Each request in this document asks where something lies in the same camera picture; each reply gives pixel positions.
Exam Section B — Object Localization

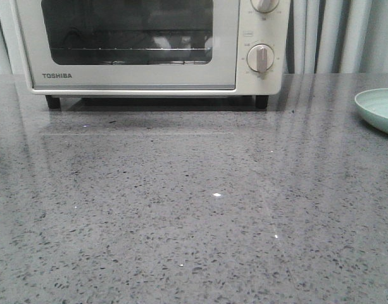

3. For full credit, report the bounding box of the oven glass door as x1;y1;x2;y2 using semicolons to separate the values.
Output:
15;1;240;90

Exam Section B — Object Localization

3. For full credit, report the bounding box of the lower beige oven knob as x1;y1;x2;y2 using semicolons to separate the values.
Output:
247;44;274;73

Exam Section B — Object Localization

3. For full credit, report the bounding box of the beige oven knob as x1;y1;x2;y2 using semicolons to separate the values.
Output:
247;44;274;73
251;0;279;13

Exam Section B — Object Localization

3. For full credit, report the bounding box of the upper beige oven knob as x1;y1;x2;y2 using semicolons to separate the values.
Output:
251;0;279;13

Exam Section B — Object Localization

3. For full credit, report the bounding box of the white Toshiba toaster oven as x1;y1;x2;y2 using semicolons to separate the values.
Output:
8;1;291;109

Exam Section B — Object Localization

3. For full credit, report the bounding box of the grey curtain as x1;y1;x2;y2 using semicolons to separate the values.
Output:
0;0;388;75

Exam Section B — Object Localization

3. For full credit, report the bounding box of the light green plate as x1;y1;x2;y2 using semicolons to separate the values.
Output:
354;88;388;134

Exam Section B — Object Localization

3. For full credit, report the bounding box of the wire oven rack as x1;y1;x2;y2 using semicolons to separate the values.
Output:
49;28;213;65

